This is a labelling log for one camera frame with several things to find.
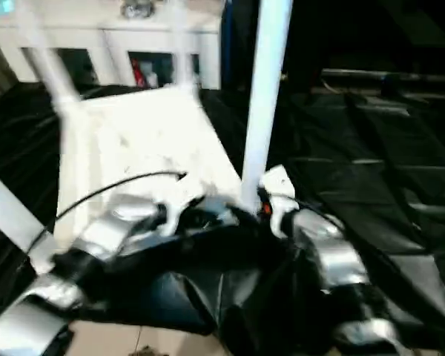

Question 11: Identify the white plastic table top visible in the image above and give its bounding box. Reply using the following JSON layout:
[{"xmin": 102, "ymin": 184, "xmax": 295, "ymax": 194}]
[{"xmin": 53, "ymin": 82, "xmax": 246, "ymax": 268}]

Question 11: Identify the white plastic table leg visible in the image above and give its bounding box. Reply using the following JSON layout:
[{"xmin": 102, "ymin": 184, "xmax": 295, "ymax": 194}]
[
  {"xmin": 16, "ymin": 0, "xmax": 82, "ymax": 109},
  {"xmin": 171, "ymin": 0, "xmax": 202, "ymax": 98},
  {"xmin": 0, "ymin": 164, "xmax": 57, "ymax": 276},
  {"xmin": 240, "ymin": 0, "xmax": 294, "ymax": 217}
]

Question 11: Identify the black mat cloth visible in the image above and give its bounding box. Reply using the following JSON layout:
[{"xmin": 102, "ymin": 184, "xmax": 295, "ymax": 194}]
[{"xmin": 0, "ymin": 81, "xmax": 445, "ymax": 349}]

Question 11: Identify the grey metal bar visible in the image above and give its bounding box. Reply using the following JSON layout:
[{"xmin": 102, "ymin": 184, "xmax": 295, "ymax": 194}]
[{"xmin": 321, "ymin": 68, "xmax": 445, "ymax": 83}]

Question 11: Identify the white glass-door cabinet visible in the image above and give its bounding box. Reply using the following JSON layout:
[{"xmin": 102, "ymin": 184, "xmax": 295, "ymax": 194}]
[{"xmin": 0, "ymin": 0, "xmax": 224, "ymax": 93}]

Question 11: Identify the grey bundle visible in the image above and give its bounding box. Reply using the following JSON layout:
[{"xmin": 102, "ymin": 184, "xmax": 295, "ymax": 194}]
[{"xmin": 119, "ymin": 0, "xmax": 157, "ymax": 19}]

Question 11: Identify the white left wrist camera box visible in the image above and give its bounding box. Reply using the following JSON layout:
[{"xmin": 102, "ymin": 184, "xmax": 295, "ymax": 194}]
[{"xmin": 158, "ymin": 173, "xmax": 209, "ymax": 237}]

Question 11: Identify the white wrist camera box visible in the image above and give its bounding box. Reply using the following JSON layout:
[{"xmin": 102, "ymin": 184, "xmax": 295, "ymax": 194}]
[
  {"xmin": 257, "ymin": 164, "xmax": 298, "ymax": 239},
  {"xmin": 158, "ymin": 173, "xmax": 209, "ymax": 237}
]

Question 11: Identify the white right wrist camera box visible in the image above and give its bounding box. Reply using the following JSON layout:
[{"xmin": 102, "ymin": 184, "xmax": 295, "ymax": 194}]
[{"xmin": 257, "ymin": 164, "xmax": 298, "ymax": 239}]

